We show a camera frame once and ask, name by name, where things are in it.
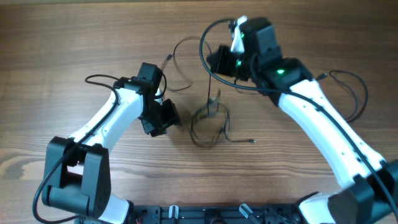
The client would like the thick black usb cable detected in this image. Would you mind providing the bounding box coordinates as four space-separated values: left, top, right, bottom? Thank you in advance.
189 46 231 149

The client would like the black micro usb cable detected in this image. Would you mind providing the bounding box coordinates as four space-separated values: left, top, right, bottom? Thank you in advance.
315 70 369 123

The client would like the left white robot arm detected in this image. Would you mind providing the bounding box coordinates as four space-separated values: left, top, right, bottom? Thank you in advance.
32 63 180 223

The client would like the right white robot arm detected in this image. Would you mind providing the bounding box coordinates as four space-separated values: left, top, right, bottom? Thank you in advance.
200 16 397 223

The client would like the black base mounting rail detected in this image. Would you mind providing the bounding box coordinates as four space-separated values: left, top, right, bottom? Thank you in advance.
74 203 299 224

